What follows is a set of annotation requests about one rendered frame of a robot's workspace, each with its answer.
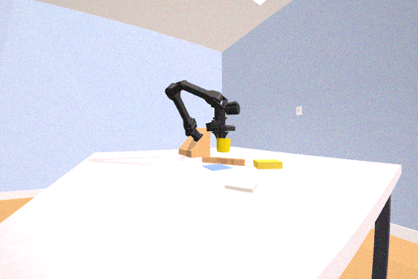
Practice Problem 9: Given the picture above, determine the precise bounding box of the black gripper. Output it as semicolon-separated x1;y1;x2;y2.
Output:
206;115;235;139

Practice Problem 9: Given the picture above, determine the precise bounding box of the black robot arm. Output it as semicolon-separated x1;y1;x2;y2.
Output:
165;80;240;142

